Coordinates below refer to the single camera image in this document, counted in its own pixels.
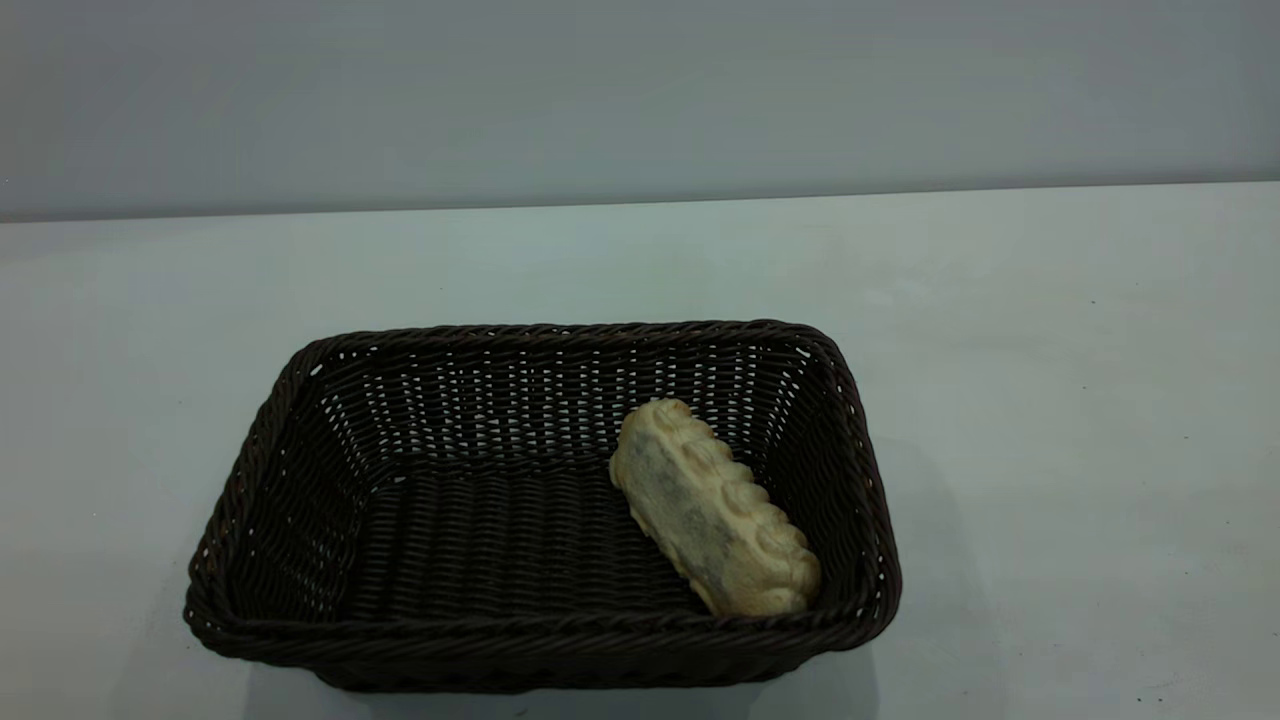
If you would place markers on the orange striped bread roll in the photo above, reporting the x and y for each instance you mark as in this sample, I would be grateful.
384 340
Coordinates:
715 510

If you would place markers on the dark brown woven basket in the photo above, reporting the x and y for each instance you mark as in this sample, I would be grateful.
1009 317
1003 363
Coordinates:
480 540

